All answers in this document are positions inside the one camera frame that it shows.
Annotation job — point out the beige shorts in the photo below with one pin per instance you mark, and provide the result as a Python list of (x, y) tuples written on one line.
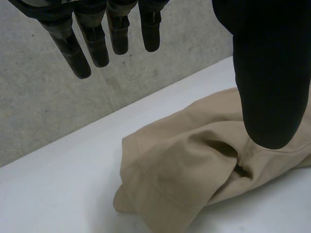
[(184, 167)]

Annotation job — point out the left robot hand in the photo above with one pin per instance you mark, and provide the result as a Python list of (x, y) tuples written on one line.
[(269, 72)]

